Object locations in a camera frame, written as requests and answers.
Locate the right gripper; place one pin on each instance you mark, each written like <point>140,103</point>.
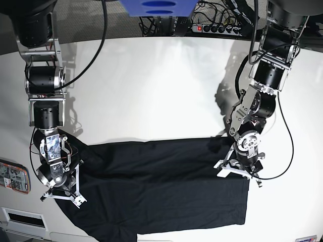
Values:
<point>55,151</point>

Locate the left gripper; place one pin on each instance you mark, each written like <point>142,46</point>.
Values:
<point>247,156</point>

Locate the black T-shirt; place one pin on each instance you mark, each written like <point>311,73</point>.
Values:
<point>134,188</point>

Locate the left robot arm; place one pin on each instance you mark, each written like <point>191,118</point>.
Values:
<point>286,21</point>

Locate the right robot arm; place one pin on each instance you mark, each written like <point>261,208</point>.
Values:
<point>44,72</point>

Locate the clear orange parts box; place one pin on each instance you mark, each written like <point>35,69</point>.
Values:
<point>15,177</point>

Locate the white slotted table inset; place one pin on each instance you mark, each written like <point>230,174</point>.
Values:
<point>25,223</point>

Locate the white power strip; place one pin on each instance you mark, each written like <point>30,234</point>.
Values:
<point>217,29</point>

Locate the blue plastic holder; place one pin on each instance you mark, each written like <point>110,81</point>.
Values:
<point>154,8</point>

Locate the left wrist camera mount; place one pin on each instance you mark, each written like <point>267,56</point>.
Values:
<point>237,162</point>

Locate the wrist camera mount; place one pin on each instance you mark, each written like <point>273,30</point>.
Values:
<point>237,162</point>
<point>67,188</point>

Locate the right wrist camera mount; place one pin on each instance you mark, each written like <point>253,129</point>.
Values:
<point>67,188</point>

